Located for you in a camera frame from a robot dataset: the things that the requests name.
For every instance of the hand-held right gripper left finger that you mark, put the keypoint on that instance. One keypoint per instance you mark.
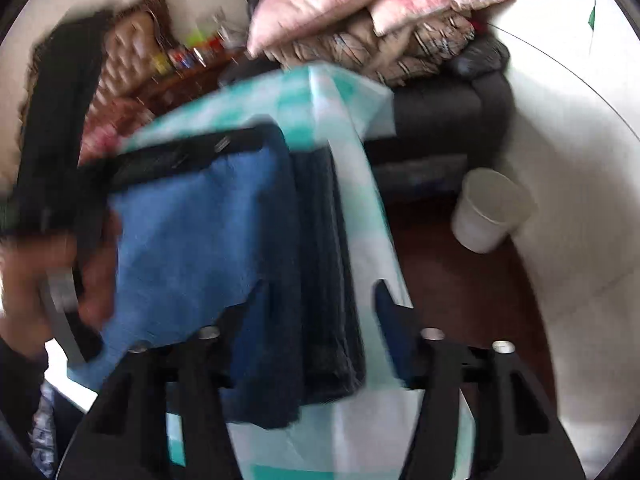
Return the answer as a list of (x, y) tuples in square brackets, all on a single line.
[(235, 342)]

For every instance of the brown patterned cushions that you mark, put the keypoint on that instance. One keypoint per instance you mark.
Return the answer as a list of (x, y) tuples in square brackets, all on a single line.
[(370, 50)]

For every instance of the blue denim pants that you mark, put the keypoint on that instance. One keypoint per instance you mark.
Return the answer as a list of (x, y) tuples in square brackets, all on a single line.
[(200, 260)]

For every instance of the tufted wooden headboard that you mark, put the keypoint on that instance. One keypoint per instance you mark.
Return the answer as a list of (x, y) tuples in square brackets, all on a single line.
[(125, 55)]

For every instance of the yellow box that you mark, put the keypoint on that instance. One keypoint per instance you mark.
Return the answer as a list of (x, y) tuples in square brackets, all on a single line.
[(161, 62)]

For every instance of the green white checkered cloth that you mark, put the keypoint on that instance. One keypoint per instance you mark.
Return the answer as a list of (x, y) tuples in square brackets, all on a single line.
[(350, 135)]

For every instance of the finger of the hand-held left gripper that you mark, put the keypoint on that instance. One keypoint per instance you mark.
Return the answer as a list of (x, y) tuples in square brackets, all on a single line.
[(170, 160)]

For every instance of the red floral pillow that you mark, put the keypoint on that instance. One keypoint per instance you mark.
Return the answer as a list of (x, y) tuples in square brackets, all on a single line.
[(117, 125)]

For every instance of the green packet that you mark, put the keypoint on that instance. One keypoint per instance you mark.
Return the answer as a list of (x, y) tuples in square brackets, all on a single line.
[(196, 39)]

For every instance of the black sofa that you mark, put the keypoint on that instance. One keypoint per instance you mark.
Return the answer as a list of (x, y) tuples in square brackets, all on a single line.
[(445, 125)]

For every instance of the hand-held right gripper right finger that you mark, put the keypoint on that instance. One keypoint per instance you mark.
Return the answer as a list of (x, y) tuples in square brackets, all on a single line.
[(395, 332)]

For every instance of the white waste bin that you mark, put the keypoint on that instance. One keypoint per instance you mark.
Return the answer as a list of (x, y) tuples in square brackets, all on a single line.
[(492, 210)]

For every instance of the brown wooden nightstand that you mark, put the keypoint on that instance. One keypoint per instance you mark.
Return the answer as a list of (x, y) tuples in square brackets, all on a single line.
[(190, 77)]

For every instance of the person's left hand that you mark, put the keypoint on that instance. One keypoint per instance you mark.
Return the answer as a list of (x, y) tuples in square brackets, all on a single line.
[(30, 285)]

